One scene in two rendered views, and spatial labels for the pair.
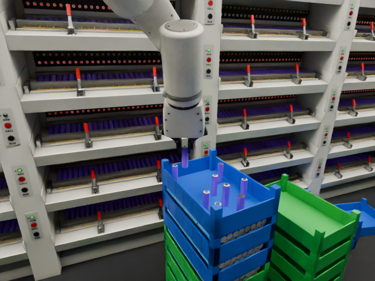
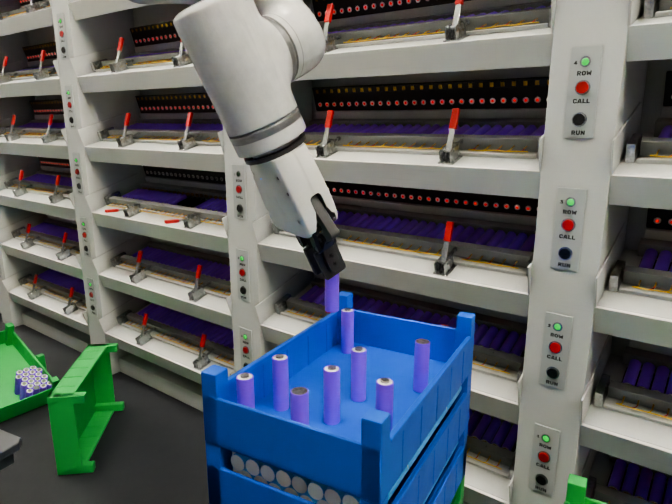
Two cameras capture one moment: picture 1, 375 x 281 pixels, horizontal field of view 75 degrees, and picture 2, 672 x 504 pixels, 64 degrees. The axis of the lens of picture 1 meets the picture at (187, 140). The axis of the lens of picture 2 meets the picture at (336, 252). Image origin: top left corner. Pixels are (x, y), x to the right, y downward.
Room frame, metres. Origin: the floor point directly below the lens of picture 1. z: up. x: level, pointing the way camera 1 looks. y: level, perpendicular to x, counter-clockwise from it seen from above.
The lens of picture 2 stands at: (0.28, -0.55, 0.80)
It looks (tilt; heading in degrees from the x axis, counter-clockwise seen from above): 14 degrees down; 57
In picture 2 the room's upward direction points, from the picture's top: straight up
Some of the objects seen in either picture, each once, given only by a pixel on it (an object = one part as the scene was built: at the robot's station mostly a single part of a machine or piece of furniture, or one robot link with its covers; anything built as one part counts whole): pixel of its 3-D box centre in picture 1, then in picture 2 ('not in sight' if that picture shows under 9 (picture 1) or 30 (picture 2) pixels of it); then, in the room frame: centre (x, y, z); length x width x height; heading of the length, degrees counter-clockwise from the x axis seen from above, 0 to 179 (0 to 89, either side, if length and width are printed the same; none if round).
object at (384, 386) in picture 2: (243, 188); (384, 408); (0.59, -0.16, 0.52); 0.02 x 0.02 x 0.06
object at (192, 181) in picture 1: (214, 184); (355, 370); (0.61, -0.08, 0.52); 0.30 x 0.20 x 0.08; 28
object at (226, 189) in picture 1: (225, 194); (331, 394); (0.56, -0.10, 0.52); 0.02 x 0.02 x 0.06
